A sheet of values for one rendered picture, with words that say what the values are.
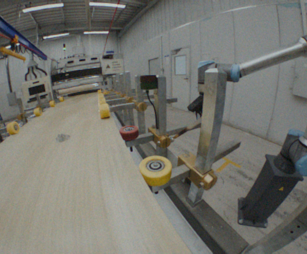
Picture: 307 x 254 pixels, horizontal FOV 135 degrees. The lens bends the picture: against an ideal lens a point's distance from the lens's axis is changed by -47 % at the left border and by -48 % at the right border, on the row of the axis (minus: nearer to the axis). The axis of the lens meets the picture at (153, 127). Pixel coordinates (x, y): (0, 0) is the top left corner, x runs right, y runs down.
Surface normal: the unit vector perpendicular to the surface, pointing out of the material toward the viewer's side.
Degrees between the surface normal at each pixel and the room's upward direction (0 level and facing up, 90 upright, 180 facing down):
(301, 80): 90
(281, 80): 90
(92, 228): 0
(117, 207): 0
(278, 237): 90
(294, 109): 90
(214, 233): 0
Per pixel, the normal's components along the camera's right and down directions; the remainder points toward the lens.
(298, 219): -0.90, 0.20
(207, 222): -0.04, -0.92
